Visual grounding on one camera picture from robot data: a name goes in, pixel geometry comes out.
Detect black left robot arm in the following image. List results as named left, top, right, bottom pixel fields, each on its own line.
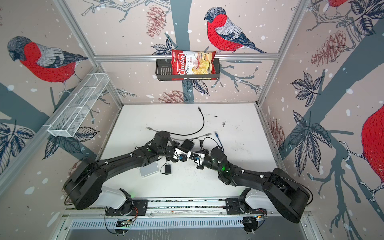
left=64, top=131, right=180, bottom=210

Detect white small switch box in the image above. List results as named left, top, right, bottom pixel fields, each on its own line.
left=140, top=162, right=159, bottom=178

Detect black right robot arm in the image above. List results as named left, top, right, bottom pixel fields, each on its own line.
left=187, top=147, right=311, bottom=224

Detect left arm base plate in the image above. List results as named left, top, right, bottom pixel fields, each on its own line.
left=105, top=199, right=149, bottom=217

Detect red cassava chips bag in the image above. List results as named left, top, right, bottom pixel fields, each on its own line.
left=172, top=50, right=217, bottom=76

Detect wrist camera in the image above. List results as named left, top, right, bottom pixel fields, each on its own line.
left=173, top=148, right=188, bottom=162
left=187, top=152, right=205, bottom=163

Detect black network switch box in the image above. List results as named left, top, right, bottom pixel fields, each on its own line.
left=179, top=139, right=195, bottom=153

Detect black wall basket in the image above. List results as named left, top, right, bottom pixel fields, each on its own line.
left=155, top=58, right=221, bottom=81

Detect blue ethernet cable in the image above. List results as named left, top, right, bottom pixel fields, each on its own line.
left=203, top=131, right=225, bottom=151

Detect black power adapter with cord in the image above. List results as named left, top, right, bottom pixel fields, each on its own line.
left=160, top=160, right=172, bottom=175

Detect black ethernet cable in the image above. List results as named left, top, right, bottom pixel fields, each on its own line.
left=169, top=106, right=206, bottom=137

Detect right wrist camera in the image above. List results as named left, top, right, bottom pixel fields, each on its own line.
left=187, top=152, right=205, bottom=163

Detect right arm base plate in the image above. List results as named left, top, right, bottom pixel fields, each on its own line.
left=225, top=199, right=268, bottom=215

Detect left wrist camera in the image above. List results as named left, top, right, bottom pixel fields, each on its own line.
left=173, top=148, right=188, bottom=162

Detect white wire mesh shelf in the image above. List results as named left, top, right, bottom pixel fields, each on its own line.
left=48, top=73, right=110, bottom=137

